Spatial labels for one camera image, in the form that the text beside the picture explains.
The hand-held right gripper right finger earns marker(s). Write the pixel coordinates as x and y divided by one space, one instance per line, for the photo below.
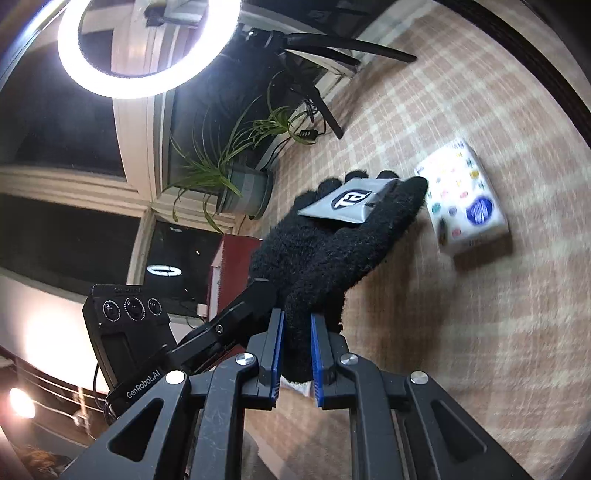
316 360

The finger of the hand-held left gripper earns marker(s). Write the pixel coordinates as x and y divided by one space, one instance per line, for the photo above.
249 300

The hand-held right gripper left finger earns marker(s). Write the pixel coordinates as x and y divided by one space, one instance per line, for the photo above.
278 350

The brown cardboard box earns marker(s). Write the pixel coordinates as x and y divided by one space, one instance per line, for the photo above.
235 263

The black glove with grey tag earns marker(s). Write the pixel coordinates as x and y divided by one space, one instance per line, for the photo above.
323 254

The grey plant pot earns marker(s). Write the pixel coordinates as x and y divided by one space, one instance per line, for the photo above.
244 184

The green spider plant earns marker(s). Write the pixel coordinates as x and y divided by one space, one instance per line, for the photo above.
203 170

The checked tablecloth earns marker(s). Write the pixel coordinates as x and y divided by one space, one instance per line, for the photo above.
461 346

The white printed tissue packet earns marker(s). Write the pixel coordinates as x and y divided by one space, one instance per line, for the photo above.
466 203

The black tripod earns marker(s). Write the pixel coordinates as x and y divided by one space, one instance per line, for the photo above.
332 46

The black phone clamp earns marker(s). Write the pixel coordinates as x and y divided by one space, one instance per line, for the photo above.
154 14

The white window frame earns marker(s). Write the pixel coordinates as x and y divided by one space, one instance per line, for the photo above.
138 138

